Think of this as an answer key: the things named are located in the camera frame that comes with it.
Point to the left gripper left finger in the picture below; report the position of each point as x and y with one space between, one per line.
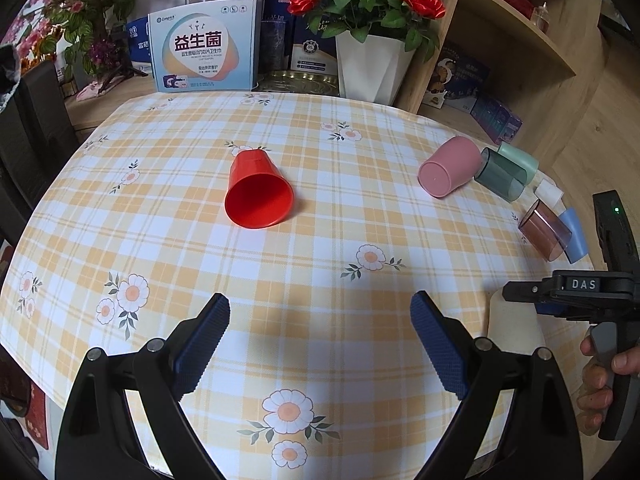
97 438

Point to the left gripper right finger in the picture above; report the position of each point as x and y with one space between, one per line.
540 439

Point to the beige plastic cup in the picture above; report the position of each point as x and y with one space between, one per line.
513 326

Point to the blue plastic cup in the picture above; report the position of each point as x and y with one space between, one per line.
577 247

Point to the transparent brown plastic cup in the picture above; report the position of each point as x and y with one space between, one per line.
545 231

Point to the small white plastic cup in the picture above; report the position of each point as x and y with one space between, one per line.
549 193

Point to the mint green plastic cup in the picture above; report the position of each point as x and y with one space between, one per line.
527 162

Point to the transparent teal plastic cup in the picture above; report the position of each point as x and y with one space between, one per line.
501 176

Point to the pink plastic cup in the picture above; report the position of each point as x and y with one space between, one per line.
452 165

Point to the red plastic cup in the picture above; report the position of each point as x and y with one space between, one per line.
258 195

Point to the person's right hand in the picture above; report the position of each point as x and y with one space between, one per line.
595 396

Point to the purple product box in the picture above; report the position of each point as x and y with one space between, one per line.
496 120

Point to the dark blue product box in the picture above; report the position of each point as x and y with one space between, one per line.
467 77

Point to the black white biscuit box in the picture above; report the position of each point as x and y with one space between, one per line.
434 94

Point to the wooden shelf cabinet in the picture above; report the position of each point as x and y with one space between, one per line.
547 78

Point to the small glass bottle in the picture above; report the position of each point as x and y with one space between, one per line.
541 18

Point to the yellow plaid floral tablecloth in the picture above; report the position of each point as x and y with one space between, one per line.
320 374

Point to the black chair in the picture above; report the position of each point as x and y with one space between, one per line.
37 139

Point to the white geometric flower vase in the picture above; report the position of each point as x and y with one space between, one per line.
372 71

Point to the golden round metal tray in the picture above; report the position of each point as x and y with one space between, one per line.
290 81

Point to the dark blue white box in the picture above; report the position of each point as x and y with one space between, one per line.
311 53

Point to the blue white box far left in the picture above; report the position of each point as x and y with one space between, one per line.
138 45

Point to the light blue probiotic box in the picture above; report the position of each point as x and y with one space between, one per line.
206 46

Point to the pink artificial flower plant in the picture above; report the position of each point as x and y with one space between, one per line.
89 33

